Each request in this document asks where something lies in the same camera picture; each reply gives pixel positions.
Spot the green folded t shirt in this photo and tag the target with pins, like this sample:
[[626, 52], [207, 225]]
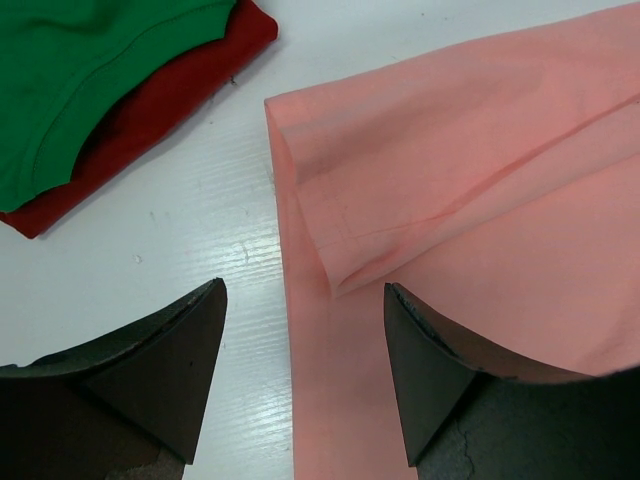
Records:
[[64, 64]]

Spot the red folded t shirt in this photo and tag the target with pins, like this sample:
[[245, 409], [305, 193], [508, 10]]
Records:
[[149, 113]]

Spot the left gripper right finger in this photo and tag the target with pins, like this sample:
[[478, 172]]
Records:
[[472, 409]]

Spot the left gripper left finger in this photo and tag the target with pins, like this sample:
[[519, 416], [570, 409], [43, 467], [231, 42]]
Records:
[[127, 405]]

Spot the pink t shirt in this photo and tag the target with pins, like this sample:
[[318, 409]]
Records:
[[496, 179]]

